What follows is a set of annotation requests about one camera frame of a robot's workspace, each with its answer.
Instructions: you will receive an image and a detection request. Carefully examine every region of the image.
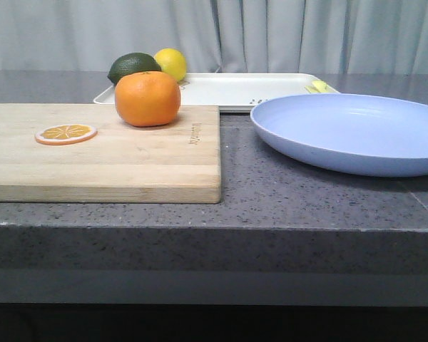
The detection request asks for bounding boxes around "yellow lemon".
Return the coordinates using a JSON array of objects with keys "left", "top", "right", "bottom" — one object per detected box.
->
[{"left": 154, "top": 48, "right": 187, "bottom": 82}]

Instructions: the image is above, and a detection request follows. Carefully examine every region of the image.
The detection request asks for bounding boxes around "grey curtain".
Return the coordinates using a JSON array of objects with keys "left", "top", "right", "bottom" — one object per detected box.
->
[{"left": 0, "top": 1, "right": 428, "bottom": 74}]

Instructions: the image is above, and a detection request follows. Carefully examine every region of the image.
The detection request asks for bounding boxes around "light blue plate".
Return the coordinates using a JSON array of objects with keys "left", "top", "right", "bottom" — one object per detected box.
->
[{"left": 250, "top": 93, "right": 428, "bottom": 177}]

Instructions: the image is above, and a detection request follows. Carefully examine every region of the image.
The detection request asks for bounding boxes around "orange slice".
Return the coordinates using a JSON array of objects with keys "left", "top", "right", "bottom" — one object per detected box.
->
[{"left": 34, "top": 124, "right": 98, "bottom": 145}]

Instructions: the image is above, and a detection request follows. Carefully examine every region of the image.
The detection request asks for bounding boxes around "pale yellow utensil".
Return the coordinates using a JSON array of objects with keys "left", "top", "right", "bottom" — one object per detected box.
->
[
  {"left": 312, "top": 80, "right": 331, "bottom": 93},
  {"left": 305, "top": 85, "right": 319, "bottom": 93}
]

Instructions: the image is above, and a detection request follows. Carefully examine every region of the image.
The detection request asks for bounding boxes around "whole orange fruit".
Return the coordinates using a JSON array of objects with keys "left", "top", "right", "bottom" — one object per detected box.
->
[{"left": 115, "top": 71, "right": 180, "bottom": 127}]

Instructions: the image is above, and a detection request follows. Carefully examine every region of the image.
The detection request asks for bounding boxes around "white rectangular tray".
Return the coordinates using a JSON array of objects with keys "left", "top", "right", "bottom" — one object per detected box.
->
[{"left": 93, "top": 72, "right": 341, "bottom": 114}]

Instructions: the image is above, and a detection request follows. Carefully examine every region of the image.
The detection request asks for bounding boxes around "wooden cutting board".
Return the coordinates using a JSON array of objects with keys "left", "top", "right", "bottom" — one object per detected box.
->
[{"left": 0, "top": 103, "right": 221, "bottom": 203}]

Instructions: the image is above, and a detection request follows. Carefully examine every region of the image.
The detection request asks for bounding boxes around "dark green lime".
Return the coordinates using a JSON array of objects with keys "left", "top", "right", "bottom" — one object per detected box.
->
[{"left": 107, "top": 52, "right": 161, "bottom": 85}]

